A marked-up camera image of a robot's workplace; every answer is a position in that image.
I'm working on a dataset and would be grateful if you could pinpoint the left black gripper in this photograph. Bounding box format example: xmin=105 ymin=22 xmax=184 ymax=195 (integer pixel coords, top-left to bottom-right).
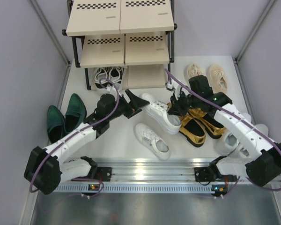
xmin=107 ymin=89 xmax=149 ymax=121

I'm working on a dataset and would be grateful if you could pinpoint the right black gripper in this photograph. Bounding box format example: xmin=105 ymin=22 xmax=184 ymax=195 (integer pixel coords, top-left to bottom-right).
xmin=168 ymin=90 xmax=201 ymax=118

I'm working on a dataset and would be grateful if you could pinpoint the white sneaker one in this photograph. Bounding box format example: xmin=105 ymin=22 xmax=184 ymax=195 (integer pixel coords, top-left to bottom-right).
xmin=140 ymin=93 xmax=181 ymax=135
xmin=134 ymin=123 xmax=170 ymax=161

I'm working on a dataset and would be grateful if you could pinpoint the black white sneaker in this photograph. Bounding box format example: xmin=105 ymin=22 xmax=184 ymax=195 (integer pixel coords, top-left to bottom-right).
xmin=108 ymin=67 xmax=126 ymax=90
xmin=93 ymin=67 xmax=109 ymax=93

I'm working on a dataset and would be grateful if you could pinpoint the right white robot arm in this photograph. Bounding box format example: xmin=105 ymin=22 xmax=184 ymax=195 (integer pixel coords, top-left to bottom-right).
xmin=167 ymin=72 xmax=281 ymax=188

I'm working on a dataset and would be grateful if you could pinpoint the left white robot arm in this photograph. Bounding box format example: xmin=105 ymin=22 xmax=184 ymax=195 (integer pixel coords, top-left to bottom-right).
xmin=24 ymin=90 xmax=150 ymax=195

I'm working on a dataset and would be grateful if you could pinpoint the right green pointed shoe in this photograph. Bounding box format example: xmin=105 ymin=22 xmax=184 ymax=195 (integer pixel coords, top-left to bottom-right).
xmin=64 ymin=93 xmax=87 ymax=134

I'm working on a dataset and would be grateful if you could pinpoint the green pointed shoe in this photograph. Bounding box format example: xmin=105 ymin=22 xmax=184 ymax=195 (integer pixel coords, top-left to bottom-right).
xmin=64 ymin=93 xmax=87 ymax=134
xmin=46 ymin=105 xmax=65 ymax=143

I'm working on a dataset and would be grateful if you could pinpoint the left green pointed shoe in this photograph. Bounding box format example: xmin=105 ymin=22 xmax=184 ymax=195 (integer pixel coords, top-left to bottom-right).
xmin=46 ymin=105 xmax=65 ymax=143

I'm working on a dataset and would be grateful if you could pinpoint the beige black-framed shoe shelf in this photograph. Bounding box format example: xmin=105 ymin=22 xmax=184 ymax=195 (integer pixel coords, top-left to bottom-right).
xmin=62 ymin=0 xmax=177 ymax=90

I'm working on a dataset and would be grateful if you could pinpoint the gold loafer left one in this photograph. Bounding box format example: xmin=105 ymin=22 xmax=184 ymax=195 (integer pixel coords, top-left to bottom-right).
xmin=179 ymin=115 xmax=206 ymax=148

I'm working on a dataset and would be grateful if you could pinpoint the gold loafer one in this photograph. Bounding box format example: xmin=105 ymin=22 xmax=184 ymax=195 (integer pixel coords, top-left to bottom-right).
xmin=189 ymin=109 xmax=225 ymax=139
xmin=179 ymin=115 xmax=206 ymax=148

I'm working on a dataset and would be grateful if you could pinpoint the beige sneaker left one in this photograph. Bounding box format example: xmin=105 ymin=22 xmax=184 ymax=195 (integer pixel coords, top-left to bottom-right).
xmin=185 ymin=63 xmax=205 ymax=81

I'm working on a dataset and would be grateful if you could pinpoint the beige sneaker one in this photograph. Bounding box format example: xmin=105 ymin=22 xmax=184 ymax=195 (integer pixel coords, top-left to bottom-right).
xmin=207 ymin=64 xmax=228 ymax=94
xmin=185 ymin=63 xmax=205 ymax=81

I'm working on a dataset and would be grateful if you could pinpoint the gold loafer right one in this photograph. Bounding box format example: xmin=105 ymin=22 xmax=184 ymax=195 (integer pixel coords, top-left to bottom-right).
xmin=189 ymin=109 xmax=225 ymax=139

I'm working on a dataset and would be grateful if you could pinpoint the beige sneaker right one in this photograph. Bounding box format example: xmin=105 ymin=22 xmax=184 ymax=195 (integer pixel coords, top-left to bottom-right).
xmin=207 ymin=64 xmax=228 ymax=94

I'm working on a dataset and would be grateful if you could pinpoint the white chunky sneaker left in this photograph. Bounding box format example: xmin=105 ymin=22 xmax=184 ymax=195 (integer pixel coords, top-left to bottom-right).
xmin=215 ymin=131 xmax=240 ymax=156

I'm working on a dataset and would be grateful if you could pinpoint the white chunky sneaker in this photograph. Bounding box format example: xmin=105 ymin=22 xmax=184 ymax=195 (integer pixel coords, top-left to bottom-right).
xmin=215 ymin=131 xmax=240 ymax=156
xmin=234 ymin=112 xmax=269 ymax=160

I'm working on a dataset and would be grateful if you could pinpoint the white chunky sneaker right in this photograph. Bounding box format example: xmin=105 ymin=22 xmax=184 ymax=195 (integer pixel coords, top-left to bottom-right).
xmin=234 ymin=112 xmax=269 ymax=160

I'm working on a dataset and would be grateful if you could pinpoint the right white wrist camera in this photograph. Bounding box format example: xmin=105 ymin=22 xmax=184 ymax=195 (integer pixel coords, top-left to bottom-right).
xmin=166 ymin=80 xmax=184 ymax=99

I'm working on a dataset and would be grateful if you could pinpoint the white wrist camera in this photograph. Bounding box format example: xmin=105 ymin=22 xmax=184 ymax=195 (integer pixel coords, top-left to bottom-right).
xmin=166 ymin=80 xmax=184 ymax=99
xmin=106 ymin=86 xmax=118 ymax=95

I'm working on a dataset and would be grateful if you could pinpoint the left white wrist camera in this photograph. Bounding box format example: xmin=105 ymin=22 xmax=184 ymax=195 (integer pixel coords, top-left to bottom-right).
xmin=106 ymin=86 xmax=118 ymax=95

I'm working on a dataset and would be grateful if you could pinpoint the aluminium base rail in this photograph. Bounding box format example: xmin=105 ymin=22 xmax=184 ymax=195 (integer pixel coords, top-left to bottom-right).
xmin=29 ymin=157 xmax=281 ymax=185

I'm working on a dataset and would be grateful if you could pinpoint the perforated grey cable duct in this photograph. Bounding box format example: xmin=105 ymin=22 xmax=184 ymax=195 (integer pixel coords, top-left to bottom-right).
xmin=54 ymin=182 xmax=228 ymax=194

